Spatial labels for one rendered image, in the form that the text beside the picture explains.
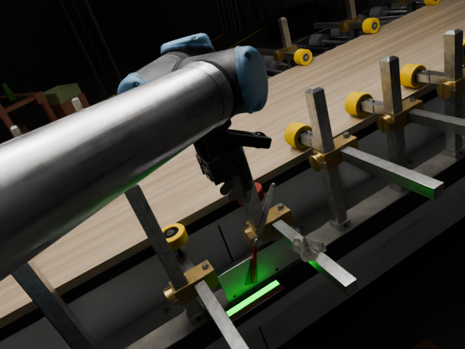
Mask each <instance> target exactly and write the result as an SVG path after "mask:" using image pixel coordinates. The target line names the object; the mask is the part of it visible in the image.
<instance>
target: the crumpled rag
mask: <svg viewBox="0 0 465 349"><path fill-rule="evenodd" d="M292 243H293V251H294V252H296V253H297V252H298V253H299V254H300V256H301V260H303V261H304V262H309V261H315V260H317V259H318V253H320V252H323V253H324V252H325V251H327V250H326V247H325V244H324V242H322V241H319V240H310V239H308V238H306V237H304V238H303V239H302V240H301V239H299V238H294V239H293V241H292Z"/></svg>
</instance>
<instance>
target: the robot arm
mask: <svg viewBox="0 0 465 349"><path fill-rule="evenodd" d="M161 54H162V55H163V56H161V57H160V58H158V59H157V60H154V61H153V62H151V63H149V64H148V65H146V66H144V67H143V68H141V69H139V70H137V71H136V72H134V73H130V74H129V75H128V76H127V77H126V78H125V79H124V80H122V81H121V83H120V84H119V86H118V95H117V96H114V97H112V98H109V99H107V100H104V101H102V102H99V103H97V104H95V105H92V106H90V107H87V108H86V109H83V110H80V111H78V112H75V113H74V114H71V115H69V116H66V117H63V118H61V119H59V120H56V121H54V122H52V123H49V124H47V125H45V126H42V127H39V128H37V129H34V130H33V131H30V132H28V133H25V134H22V135H21V136H18V137H16V138H13V139H11V140H9V141H6V142H4V143H1V144H0V281H2V280H3V279H4V278H6V277H7V276H9V275H10V274H11V273H13V272H14V271H16V270H17V269H18V268H20V267H21V266H23V265H24V264H26V263H27V262H28V261H29V260H31V259H33V258H34V257H35V256H37V255H38V254H39V253H41V252H42V251H43V250H45V249H47V248H48V247H49V246H50V245H52V244H53V243H55V242H56V241H58V240H59V239H60V238H62V237H63V236H65V235H66V234H67V233H69V232H70V231H72V230H73V229H74V228H75V227H77V226H79V225H80V224H81V223H83V222H84V221H85V220H87V219H89V218H90V217H91V216H92V215H94V214H95V213H97V212H98V211H99V210H101V209H102V208H104V207H105V206H106V205H108V204H109V203H111V202H112V201H113V200H115V199H116V198H118V197H119V196H121V195H122V194H123V193H125V192H126V191H128V190H129V189H130V188H132V187H133V186H135V185H136V184H137V183H138V182H140V181H141V180H143V179H144V178H145V177H147V176H148V175H150V174H151V173H153V172H154V171H155V170H157V169H158V168H160V167H161V166H162V165H164V164H165V163H167V162H168V161H169V160H170V159H172V158H174V157H175V156H176V155H178V154H179V153H180V152H182V151H184V149H186V148H187V147H189V146H190V145H191V144H193V145H194V148H195V150H196V153H197V154H195V155H196V158H197V161H198V162H199V165H200V168H201V171H202V173H203V175H206V177H207V178H208V179H209V180H211V181H212V182H213V183H214V184H215V185H216V186H217V185H219V184H221V183H222V182H224V184H223V185H222V186H221V187H220V189H219V191H220V193H221V194H222V195H226V198H227V200H228V201H230V202H231V201H234V200H237V199H241V198H243V200H244V201H245V203H246V204H249V203H250V198H251V195H252V188H253V182H252V177H251V174H250V170H249V168H248V165H247V160H246V157H245V155H244V153H243V151H242V149H241V148H240V147H239V146H245V147H254V148H257V149H260V148H264V149H269V148H270V146H271V141H272V139H271V138H270V137H268V136H266V135H265V134H264V133H263V132H247V131H241V130H235V129H228V128H229V127H230V126H231V124H232V122H231V118H232V117H233V116H235V115H237V114H244V113H249V114H252V113H253V112H257V111H260V110H262V109H263V108H264V106H265V104H266V101H267V98H268V76H267V73H266V67H265V64H264V61H263V59H262V56H261V55H260V54H259V52H258V51H257V49H255V48H254V47H252V46H242V47H240V46H236V47H235V48H231V49H228V50H224V51H217V52H214V47H213V46H212V44H211V41H210V38H209V37H208V36H207V35H206V34H205V33H199V34H196V35H190V36H187V37H182V38H180V39H176V40H173V41H171V42H168V43H165V44H163V45H162V46H161Z"/></svg>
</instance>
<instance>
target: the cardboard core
mask: <svg viewBox="0 0 465 349"><path fill-rule="evenodd" d="M411 349H438V347H437V346H436V345H435V344H434V343H433V342H432V341H431V340H429V339H427V338H423V339H422V340H421V341H420V342H418V343H417V344H416V345H414V346H413V347H412V348H411Z"/></svg>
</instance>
